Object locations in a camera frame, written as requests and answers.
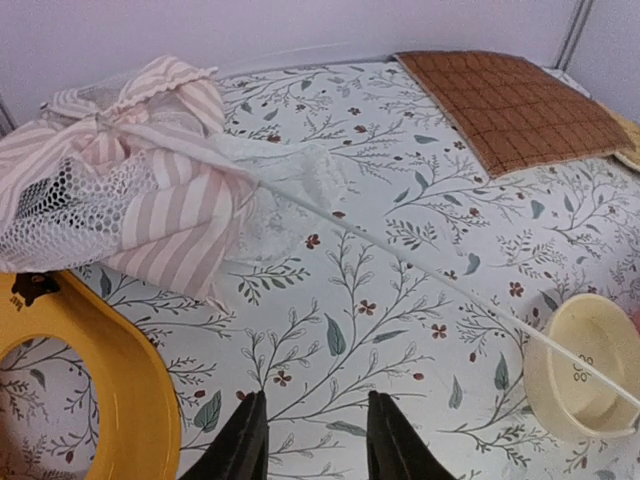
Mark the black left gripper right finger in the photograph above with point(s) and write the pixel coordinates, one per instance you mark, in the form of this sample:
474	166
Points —
395	451

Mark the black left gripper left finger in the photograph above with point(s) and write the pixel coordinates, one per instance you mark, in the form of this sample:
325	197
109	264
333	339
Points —
240	449

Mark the pink pet bowl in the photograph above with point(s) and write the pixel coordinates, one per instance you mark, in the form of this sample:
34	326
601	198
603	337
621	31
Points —
635	319

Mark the right aluminium frame post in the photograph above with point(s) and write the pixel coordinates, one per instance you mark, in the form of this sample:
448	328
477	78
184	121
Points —
574	33

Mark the cream pet bowl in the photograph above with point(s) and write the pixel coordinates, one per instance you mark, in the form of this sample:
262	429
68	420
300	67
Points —
581	375

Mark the yellow double bowl holder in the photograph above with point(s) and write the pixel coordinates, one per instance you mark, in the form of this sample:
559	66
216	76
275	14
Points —
140	430

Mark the pink striped pet tent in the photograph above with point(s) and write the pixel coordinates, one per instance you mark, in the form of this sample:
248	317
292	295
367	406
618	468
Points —
138	173

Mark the white tent pole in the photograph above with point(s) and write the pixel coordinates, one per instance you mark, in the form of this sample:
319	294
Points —
400	255

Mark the brown woven mat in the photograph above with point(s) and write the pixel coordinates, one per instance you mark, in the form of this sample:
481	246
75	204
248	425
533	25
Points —
511	113

